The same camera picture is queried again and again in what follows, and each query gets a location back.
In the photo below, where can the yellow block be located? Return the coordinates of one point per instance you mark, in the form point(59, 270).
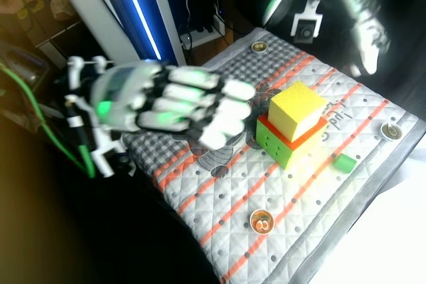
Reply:
point(293, 107)

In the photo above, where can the Rubik's cube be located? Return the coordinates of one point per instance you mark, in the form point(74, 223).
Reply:
point(276, 144)

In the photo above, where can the white power strip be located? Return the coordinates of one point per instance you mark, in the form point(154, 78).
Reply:
point(203, 39)

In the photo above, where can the white column with blue light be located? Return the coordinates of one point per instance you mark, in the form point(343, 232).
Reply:
point(86, 8)

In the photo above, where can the toy bowl with orange soup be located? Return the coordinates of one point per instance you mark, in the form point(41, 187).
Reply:
point(259, 47)

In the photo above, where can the grey quilt with bear print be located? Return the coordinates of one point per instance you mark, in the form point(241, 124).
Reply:
point(233, 197)

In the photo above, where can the toy bowl with egg soup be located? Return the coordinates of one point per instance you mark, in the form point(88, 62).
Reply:
point(262, 221)

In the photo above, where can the green cylinder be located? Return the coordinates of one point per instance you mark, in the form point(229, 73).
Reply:
point(344, 163)

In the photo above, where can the white toy bowl with spoon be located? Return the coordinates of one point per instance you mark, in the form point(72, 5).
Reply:
point(391, 131)

